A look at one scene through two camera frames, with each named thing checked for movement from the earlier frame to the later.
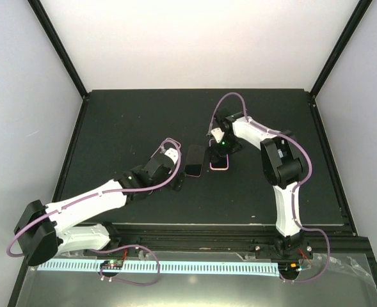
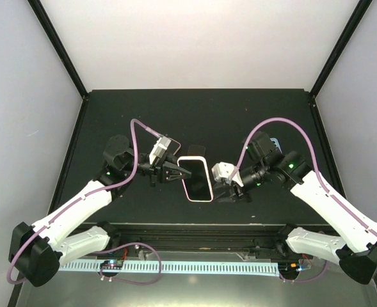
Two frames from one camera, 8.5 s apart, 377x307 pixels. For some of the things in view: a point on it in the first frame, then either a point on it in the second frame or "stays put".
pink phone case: [165, 140] -> [175, 146]
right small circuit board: [289, 267] stays put
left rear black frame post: [47, 27] stays put
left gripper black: [177, 185] -> [164, 171]
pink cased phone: [216, 162] -> [198, 187]
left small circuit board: [111, 264] stays put
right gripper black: [237, 147] -> [233, 193]
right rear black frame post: [361, 9] stays put
